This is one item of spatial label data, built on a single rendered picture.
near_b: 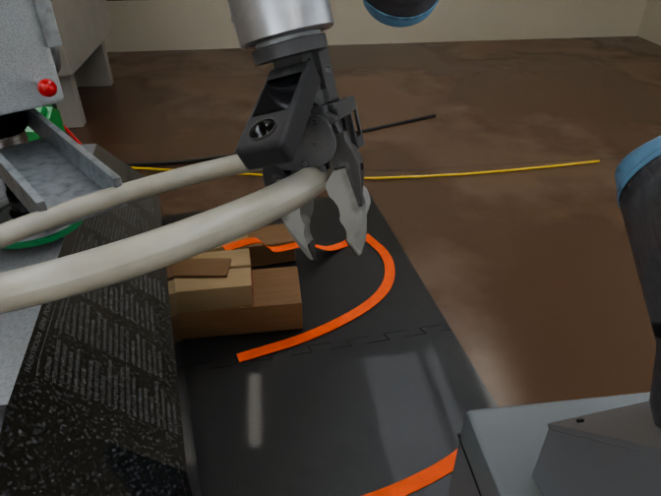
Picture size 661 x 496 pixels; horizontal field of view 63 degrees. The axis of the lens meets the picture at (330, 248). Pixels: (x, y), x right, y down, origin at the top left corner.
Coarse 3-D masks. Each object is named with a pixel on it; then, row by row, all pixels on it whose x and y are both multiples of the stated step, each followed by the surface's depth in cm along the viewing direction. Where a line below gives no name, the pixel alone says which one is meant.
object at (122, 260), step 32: (224, 160) 81; (96, 192) 80; (128, 192) 81; (160, 192) 84; (256, 192) 45; (288, 192) 47; (320, 192) 51; (0, 224) 71; (32, 224) 74; (192, 224) 41; (224, 224) 42; (256, 224) 44; (96, 256) 39; (128, 256) 39; (160, 256) 40; (192, 256) 42; (0, 288) 39; (32, 288) 39; (64, 288) 39; (96, 288) 40
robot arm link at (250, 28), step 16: (240, 0) 46; (256, 0) 46; (272, 0) 45; (288, 0) 45; (304, 0) 46; (320, 0) 47; (240, 16) 47; (256, 16) 46; (272, 16) 46; (288, 16) 46; (304, 16) 46; (320, 16) 47; (240, 32) 48; (256, 32) 47; (272, 32) 46; (288, 32) 46; (304, 32) 48; (320, 32) 49; (256, 48) 50
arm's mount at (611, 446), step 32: (608, 416) 61; (640, 416) 58; (544, 448) 64; (576, 448) 58; (608, 448) 53; (640, 448) 48; (544, 480) 65; (576, 480) 58; (608, 480) 53; (640, 480) 49
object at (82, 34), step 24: (72, 0) 365; (96, 0) 420; (72, 24) 362; (96, 24) 416; (72, 48) 359; (96, 48) 447; (72, 72) 356; (96, 72) 458; (72, 96) 375; (72, 120) 384
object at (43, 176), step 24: (48, 120) 101; (24, 144) 102; (48, 144) 102; (72, 144) 91; (0, 168) 87; (24, 168) 93; (48, 168) 93; (72, 168) 93; (96, 168) 85; (24, 192) 78; (48, 192) 86; (72, 192) 86
